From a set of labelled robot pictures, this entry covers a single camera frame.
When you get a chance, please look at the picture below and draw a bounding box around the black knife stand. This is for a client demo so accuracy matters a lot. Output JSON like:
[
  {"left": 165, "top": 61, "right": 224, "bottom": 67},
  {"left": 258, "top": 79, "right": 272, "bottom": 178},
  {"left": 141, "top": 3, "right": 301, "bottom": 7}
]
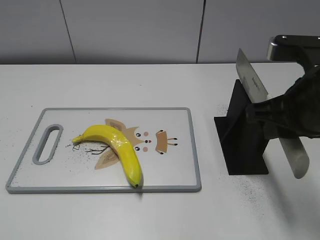
[{"left": 213, "top": 79, "right": 269, "bottom": 175}]

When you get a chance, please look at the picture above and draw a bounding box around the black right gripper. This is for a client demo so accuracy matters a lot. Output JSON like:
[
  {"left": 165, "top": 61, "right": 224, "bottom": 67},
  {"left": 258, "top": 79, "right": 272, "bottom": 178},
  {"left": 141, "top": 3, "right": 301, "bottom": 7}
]
[{"left": 245, "top": 46, "right": 320, "bottom": 140}]

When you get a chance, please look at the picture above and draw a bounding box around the grey rimmed white cutting board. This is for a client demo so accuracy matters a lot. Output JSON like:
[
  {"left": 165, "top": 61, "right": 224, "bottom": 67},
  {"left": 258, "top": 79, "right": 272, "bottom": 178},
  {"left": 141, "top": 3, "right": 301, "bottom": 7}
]
[{"left": 6, "top": 107, "right": 202, "bottom": 194}]

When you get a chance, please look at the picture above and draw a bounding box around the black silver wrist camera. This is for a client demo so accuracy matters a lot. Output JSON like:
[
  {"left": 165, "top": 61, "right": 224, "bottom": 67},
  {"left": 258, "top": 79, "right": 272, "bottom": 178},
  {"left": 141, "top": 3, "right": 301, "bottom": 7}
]
[{"left": 267, "top": 35, "right": 320, "bottom": 65}]

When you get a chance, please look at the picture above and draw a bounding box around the white handled kitchen knife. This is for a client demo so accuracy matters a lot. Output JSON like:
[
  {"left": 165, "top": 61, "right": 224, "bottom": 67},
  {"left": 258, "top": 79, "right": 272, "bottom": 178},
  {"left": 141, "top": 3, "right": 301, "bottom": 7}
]
[{"left": 235, "top": 49, "right": 310, "bottom": 179}]

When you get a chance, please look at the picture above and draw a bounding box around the yellow plastic banana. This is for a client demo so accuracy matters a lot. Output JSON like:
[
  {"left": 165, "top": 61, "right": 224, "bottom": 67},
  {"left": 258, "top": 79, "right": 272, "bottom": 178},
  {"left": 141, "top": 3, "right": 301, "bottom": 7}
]
[{"left": 72, "top": 124, "right": 143, "bottom": 188}]

